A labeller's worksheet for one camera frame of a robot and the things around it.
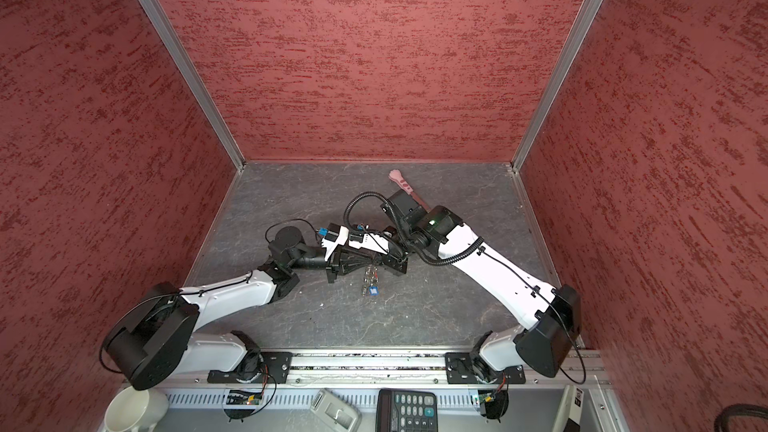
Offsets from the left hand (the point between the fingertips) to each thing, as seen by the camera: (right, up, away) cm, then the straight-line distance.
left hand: (371, 264), depth 72 cm
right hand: (+2, 0, 0) cm, 2 cm away
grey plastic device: (-8, -34, -4) cm, 35 cm away
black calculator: (+9, -32, -5) cm, 34 cm away
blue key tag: (+1, -7, +2) cm, 8 cm away
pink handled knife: (+7, +24, +42) cm, 49 cm away
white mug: (-54, -32, -5) cm, 63 cm away
